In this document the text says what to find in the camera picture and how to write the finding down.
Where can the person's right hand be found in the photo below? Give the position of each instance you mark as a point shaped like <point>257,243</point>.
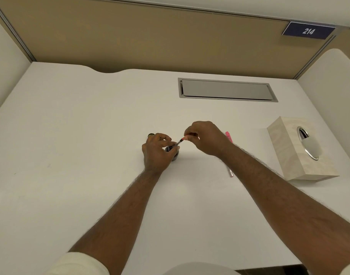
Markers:
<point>209,138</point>

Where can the person's left hand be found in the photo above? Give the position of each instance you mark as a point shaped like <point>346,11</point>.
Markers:
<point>152,156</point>

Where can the person's left thumb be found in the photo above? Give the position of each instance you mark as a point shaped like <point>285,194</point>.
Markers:
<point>171,153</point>

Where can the person's right thumb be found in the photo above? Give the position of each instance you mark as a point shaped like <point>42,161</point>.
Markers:
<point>193,138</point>

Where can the small black jar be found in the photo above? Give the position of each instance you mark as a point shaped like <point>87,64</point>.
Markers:
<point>175,157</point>

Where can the thin red-tipped applicator brush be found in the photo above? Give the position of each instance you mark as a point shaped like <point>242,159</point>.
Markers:
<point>179,142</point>

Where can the person's right forearm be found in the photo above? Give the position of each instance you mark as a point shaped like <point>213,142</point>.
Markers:
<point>281,197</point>

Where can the person's left forearm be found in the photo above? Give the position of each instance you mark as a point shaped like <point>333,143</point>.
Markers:
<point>120,214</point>

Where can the pink pen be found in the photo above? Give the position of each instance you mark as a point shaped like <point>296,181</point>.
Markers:
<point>228,137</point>

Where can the beige desk partition panel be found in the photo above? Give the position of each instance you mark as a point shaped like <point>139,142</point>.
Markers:
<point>163,40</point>

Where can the beige tissue box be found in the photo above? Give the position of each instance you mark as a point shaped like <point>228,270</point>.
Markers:
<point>295,157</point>

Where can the person's white shirt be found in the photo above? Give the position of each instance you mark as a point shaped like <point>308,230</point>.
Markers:
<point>200,269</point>

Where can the person's white left sleeve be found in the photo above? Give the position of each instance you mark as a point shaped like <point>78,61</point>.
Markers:
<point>77,264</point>

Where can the person's white sleeve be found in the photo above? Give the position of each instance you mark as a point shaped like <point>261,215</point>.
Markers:
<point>349,268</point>
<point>77,264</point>

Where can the white side divider panel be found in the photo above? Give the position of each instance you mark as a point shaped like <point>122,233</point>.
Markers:
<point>332,91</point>
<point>5,62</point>

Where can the dark blue number sign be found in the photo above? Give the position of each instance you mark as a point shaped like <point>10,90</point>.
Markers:
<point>308,31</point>

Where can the person's white right sleeve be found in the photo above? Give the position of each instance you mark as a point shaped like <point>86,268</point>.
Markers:
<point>349,268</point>

